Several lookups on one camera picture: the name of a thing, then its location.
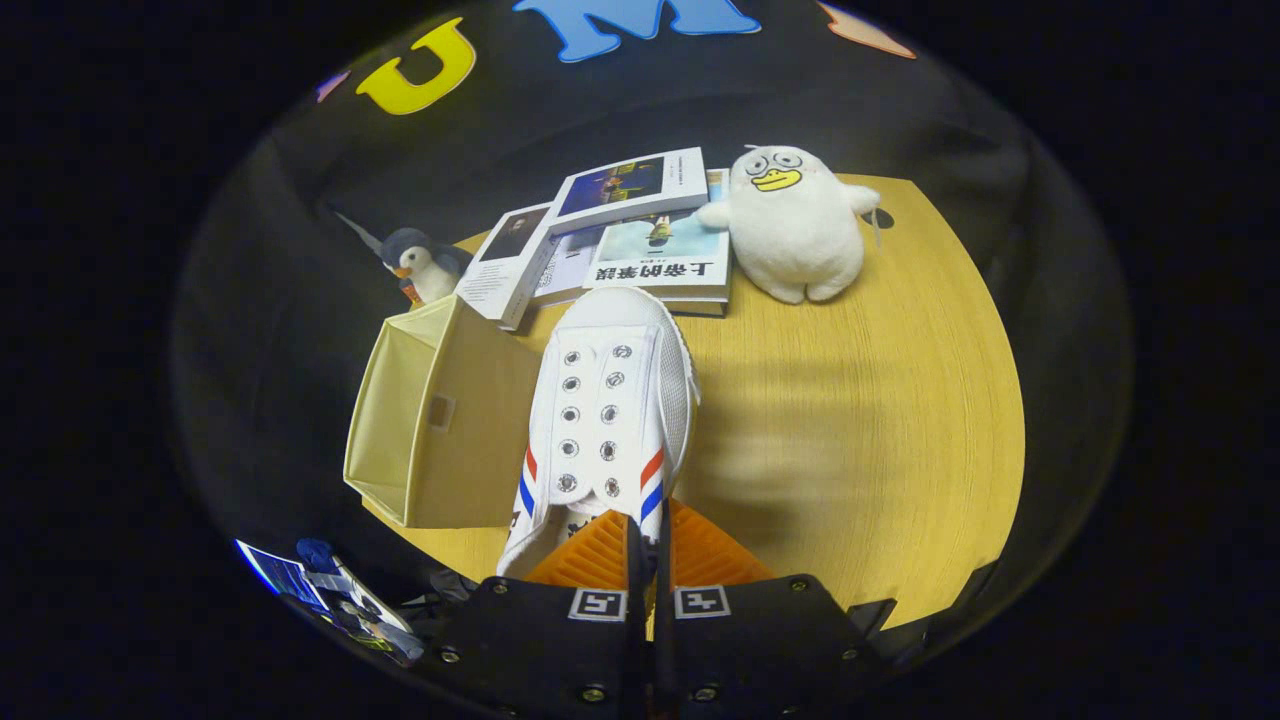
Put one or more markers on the white book with portrait cover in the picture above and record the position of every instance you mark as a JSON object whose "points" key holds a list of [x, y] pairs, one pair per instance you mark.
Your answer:
{"points": [[505, 270]]}

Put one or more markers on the blue penguin plush toy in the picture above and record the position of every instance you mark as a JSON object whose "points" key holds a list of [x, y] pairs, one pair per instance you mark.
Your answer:
{"points": [[425, 270]]}

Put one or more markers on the white striped shoe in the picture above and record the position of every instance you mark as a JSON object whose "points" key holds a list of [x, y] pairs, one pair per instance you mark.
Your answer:
{"points": [[610, 400]]}

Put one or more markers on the white book with blue picture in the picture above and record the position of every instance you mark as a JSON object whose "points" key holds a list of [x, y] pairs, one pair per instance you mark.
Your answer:
{"points": [[625, 190]]}

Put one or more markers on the book with pale sky cover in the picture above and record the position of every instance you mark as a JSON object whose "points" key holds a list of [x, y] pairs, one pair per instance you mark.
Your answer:
{"points": [[665, 260]]}

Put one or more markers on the white duck plush toy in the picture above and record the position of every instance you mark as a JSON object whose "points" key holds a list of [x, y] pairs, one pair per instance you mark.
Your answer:
{"points": [[800, 235]]}

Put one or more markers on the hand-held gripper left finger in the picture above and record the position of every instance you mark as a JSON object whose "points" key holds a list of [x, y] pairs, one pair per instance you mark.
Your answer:
{"points": [[635, 660]]}

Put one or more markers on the thin white booklet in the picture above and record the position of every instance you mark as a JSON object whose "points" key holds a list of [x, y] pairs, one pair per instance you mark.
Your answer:
{"points": [[570, 270]]}

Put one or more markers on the blue cloth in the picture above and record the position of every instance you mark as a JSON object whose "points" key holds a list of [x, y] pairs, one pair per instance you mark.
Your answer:
{"points": [[315, 555]]}

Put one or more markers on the black backdrop cloth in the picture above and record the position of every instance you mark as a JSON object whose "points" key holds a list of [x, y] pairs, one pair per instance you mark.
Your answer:
{"points": [[280, 300]]}

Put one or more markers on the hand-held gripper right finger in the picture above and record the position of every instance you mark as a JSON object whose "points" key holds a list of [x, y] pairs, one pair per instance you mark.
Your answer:
{"points": [[664, 660]]}

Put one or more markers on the beige fabric storage box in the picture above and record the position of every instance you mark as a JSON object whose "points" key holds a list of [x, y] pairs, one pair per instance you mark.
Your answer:
{"points": [[440, 420]]}

